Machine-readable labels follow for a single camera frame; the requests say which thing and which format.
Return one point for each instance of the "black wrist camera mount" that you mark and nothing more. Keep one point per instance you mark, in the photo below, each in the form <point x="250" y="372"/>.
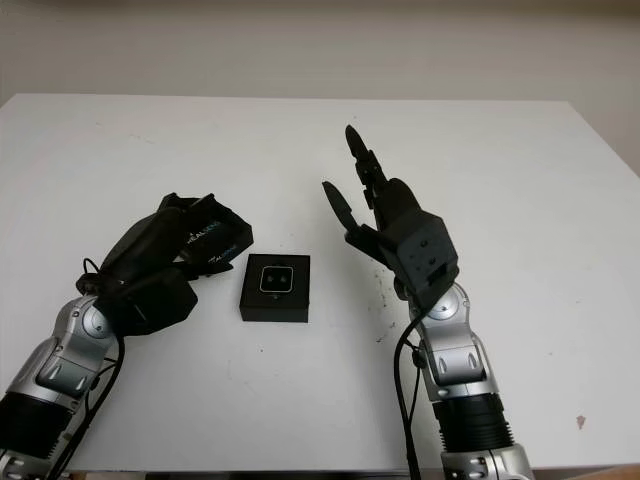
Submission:
<point x="155" y="305"/>
<point x="427" y="255"/>

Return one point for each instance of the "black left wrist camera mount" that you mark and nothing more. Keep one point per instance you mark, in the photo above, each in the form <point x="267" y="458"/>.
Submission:
<point x="155" y="305"/>

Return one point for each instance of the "black camera box base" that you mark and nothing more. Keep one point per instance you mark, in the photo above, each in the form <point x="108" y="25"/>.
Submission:
<point x="275" y="310"/>

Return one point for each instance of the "black RealSense box lid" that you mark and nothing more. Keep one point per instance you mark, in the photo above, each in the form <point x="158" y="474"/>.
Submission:
<point x="225" y="235"/>

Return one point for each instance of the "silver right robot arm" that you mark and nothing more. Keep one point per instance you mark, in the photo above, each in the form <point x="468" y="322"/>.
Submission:
<point x="457" y="360"/>

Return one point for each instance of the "small silver depth camera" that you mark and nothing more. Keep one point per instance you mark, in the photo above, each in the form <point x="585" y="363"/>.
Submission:
<point x="276" y="280"/>

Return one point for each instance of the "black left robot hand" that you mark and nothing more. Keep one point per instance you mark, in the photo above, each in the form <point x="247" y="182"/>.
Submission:
<point x="140" y="245"/>

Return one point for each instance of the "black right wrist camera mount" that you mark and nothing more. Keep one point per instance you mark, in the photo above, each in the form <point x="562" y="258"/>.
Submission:
<point x="427" y="255"/>

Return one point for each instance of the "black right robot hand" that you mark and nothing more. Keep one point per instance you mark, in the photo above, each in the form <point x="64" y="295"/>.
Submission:
<point x="395" y="205"/>

